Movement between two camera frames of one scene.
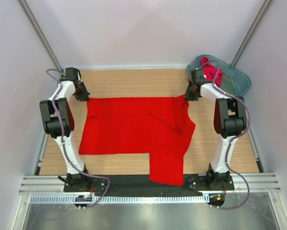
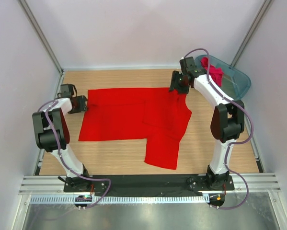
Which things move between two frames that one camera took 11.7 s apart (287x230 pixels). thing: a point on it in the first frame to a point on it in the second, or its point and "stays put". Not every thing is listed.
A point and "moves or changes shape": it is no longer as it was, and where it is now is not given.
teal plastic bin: x=235 y=82 stays put
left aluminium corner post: x=39 y=32 stays put
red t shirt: x=159 y=126 moves or changes shape
